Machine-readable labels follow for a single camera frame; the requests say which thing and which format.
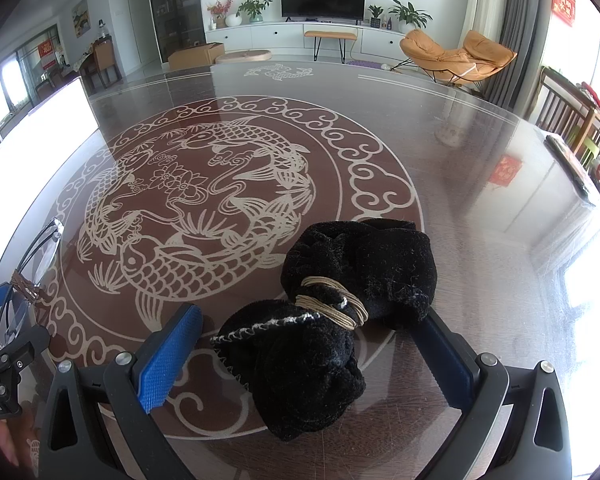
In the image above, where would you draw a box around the black fuzzy cloth bundle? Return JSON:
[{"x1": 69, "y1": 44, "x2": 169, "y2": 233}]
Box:
[{"x1": 211, "y1": 218, "x2": 437, "y2": 441}]

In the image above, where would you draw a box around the white cardboard sorting box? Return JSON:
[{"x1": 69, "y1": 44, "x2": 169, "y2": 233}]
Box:
[{"x1": 0, "y1": 78, "x2": 97, "y2": 260}]

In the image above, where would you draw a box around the dining table with chairs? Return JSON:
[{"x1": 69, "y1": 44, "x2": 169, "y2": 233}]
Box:
[{"x1": 34, "y1": 35, "x2": 122, "y2": 100}]

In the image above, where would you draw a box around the wooden chair right side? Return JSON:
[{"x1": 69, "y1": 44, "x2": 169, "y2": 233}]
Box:
[{"x1": 524, "y1": 66, "x2": 600, "y2": 168}]

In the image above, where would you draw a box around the brown cardboard box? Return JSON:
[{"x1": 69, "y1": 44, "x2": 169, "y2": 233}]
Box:
[{"x1": 168, "y1": 42, "x2": 225, "y2": 70}]

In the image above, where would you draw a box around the oval wooden board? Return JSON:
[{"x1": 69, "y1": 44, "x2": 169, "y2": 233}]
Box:
[{"x1": 214, "y1": 49, "x2": 272, "y2": 64}]

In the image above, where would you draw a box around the dark glass display cabinet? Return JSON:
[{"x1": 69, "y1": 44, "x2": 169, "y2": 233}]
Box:
[{"x1": 149, "y1": 0, "x2": 206, "y2": 63}]

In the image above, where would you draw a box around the red flower vase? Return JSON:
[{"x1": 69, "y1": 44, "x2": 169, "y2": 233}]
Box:
[{"x1": 207, "y1": 0, "x2": 234, "y2": 28}]

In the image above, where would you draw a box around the orange lounge chair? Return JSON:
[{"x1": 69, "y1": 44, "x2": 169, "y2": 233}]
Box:
[{"x1": 390, "y1": 28, "x2": 517, "y2": 87}]

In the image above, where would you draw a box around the green potted plant left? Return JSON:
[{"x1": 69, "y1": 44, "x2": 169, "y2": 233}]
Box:
[{"x1": 237, "y1": 0, "x2": 273, "y2": 23}]

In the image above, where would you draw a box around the green potted plant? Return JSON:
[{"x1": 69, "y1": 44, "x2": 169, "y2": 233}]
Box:
[
  {"x1": 389, "y1": 0, "x2": 432, "y2": 35},
  {"x1": 237, "y1": 0, "x2": 273, "y2": 23}
]

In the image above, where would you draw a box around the purple floor mat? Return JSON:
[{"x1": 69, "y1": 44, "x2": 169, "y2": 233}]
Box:
[{"x1": 347, "y1": 60, "x2": 385, "y2": 70}]

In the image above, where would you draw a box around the white tv cabinet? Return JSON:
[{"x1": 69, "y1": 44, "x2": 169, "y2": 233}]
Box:
[{"x1": 206, "y1": 22, "x2": 404, "y2": 62}]

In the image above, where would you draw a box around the grey curtain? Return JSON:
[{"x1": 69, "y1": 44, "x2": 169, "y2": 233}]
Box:
[{"x1": 483, "y1": 0, "x2": 552, "y2": 116}]

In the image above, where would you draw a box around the green potted plant right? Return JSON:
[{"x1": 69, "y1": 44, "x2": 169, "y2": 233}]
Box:
[{"x1": 389, "y1": 0, "x2": 432, "y2": 35}]

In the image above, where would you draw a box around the wooden bench stool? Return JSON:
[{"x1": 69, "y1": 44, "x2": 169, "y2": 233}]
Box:
[{"x1": 304, "y1": 30, "x2": 358, "y2": 64}]

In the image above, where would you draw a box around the small potted plant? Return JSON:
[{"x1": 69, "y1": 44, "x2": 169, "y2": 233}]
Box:
[{"x1": 368, "y1": 4, "x2": 384, "y2": 28}]

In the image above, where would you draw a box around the wall painting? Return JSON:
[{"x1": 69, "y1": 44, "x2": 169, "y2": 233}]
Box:
[{"x1": 71, "y1": 0, "x2": 91, "y2": 38}]

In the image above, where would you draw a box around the red wall decoration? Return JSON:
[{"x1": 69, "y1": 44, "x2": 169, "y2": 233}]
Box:
[{"x1": 552, "y1": 0, "x2": 576, "y2": 26}]

